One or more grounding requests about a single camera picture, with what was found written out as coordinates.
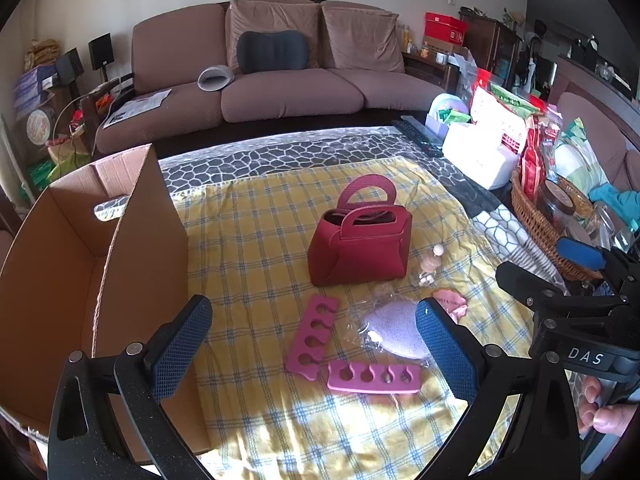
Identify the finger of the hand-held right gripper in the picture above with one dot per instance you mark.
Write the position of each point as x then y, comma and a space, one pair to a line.
580, 255
525, 282

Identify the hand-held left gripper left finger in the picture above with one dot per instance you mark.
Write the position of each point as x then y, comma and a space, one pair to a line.
180, 347

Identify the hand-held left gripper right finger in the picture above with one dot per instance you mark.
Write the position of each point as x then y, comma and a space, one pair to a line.
445, 350

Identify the pink cake topper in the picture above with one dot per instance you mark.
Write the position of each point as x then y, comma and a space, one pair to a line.
447, 297

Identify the purple sponge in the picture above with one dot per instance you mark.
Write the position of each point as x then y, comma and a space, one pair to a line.
395, 325

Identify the pink foam toe separator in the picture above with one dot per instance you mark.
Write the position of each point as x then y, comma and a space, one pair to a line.
375, 386
324, 301

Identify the small wooden bead figure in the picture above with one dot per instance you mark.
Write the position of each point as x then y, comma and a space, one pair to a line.
434, 260

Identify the brown cardboard box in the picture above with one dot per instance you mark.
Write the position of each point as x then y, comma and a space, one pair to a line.
145, 240

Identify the red felt handbag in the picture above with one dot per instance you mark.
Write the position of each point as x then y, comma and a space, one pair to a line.
360, 255

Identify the person's right hand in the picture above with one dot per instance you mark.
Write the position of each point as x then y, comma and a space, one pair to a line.
612, 417

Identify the brown lidded jar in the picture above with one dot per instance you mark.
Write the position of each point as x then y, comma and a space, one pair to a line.
555, 205

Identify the wicker basket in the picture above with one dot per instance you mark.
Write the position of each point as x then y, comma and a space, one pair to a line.
535, 220

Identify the teal cloth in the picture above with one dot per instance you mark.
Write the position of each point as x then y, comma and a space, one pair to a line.
617, 200

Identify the red snack packets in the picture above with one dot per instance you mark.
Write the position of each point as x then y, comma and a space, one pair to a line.
532, 160

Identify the white plastic container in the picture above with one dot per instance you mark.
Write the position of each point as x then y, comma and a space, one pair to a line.
477, 152

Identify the yellow plaid cloth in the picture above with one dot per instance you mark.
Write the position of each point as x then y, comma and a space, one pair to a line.
260, 230

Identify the brown armchair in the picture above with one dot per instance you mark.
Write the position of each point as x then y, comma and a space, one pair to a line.
590, 110

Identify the purple box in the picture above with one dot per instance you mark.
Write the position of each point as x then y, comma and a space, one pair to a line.
435, 127

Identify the black remote control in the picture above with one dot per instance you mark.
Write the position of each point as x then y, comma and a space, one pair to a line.
417, 135

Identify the dark wooden cabinet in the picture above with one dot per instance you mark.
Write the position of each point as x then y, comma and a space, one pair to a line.
492, 45

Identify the newspaper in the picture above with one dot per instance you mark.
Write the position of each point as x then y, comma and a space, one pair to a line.
137, 105

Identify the round tin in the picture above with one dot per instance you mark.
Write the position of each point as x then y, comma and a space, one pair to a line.
39, 125

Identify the red gift box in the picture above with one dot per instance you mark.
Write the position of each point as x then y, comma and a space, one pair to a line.
442, 27

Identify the brown sofa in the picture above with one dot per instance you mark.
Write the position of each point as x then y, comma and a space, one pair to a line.
280, 95

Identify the brown back cushion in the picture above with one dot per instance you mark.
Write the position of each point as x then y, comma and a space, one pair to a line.
360, 35
270, 17

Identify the stack of blue boxes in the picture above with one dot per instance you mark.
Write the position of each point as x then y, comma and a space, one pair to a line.
32, 87

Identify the black speaker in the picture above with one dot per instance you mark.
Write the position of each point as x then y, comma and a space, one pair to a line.
70, 67
100, 51

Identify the black lumbar pillow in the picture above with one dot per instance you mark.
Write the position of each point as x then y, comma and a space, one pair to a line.
272, 50

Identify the yellow bag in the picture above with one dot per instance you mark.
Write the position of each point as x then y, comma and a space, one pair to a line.
44, 52

